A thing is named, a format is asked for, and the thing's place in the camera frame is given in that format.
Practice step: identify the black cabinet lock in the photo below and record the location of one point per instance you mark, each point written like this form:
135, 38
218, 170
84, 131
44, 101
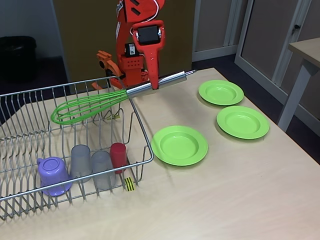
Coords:
296, 27

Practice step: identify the yellow black striped tape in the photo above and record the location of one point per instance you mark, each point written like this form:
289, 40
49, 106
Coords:
130, 184

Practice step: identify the red plastic cup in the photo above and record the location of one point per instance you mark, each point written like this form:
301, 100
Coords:
118, 156

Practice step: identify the translucent grey plastic cup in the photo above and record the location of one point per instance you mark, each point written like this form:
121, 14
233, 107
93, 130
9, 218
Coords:
102, 170
81, 160

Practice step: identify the orange-red gripper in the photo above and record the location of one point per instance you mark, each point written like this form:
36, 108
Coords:
148, 35

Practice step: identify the grey sliding door cabinet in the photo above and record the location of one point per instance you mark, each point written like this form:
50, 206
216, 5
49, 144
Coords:
270, 37

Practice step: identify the wooden base block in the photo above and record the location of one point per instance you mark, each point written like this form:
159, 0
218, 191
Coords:
116, 94

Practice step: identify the green plastic plate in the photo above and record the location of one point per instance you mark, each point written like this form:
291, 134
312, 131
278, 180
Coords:
180, 146
243, 122
221, 92

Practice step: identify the brown pin board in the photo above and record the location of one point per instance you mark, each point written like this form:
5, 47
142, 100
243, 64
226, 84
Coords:
82, 37

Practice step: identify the light orange table clamp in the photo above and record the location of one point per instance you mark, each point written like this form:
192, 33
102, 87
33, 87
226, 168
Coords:
103, 58

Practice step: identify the orange-red robot arm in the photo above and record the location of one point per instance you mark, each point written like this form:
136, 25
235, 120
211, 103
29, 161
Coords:
122, 37

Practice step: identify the beige desk with grey leg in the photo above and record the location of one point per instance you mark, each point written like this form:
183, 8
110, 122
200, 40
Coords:
307, 50

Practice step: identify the purple plastic mug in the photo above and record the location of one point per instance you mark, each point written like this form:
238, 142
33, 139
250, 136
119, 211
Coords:
53, 175

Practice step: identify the small yellow tape marker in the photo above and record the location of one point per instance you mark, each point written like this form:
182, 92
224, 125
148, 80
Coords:
113, 116

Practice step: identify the black waste bin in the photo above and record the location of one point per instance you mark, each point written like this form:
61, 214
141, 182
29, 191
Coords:
17, 57

